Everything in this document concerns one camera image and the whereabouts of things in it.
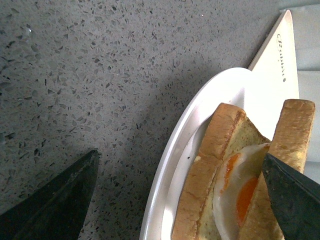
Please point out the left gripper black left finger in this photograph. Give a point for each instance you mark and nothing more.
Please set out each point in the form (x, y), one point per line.
(56, 211)

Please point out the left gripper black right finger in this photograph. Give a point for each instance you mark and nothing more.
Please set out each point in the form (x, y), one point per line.
(294, 199)

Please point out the bread slice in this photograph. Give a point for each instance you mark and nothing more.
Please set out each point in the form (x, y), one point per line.
(228, 132)
(290, 144)

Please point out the white round plate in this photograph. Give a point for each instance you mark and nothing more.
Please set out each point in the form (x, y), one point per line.
(248, 90)

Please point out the fried egg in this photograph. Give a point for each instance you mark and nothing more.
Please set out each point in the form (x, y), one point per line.
(235, 183)

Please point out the beige rabbit tray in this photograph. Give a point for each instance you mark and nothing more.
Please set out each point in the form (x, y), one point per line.
(275, 65)

